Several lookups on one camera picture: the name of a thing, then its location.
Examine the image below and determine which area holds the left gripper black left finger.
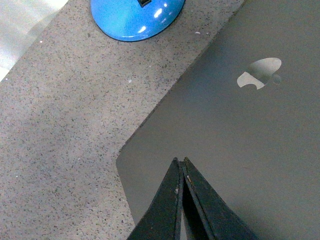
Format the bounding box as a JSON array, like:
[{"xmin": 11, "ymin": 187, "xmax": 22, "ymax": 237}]
[{"xmin": 128, "ymin": 157, "xmax": 184, "ymax": 240}]

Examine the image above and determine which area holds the grey laptop computer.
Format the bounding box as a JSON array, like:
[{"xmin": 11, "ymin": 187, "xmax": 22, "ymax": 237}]
[{"xmin": 116, "ymin": 0, "xmax": 320, "ymax": 240}]

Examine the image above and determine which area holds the white pleated curtain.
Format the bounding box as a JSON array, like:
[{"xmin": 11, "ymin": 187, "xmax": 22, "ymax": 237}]
[{"xmin": 0, "ymin": 0, "xmax": 67, "ymax": 79}]

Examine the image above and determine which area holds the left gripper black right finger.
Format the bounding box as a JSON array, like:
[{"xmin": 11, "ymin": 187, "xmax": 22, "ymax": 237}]
[{"xmin": 182, "ymin": 157, "xmax": 258, "ymax": 240}]

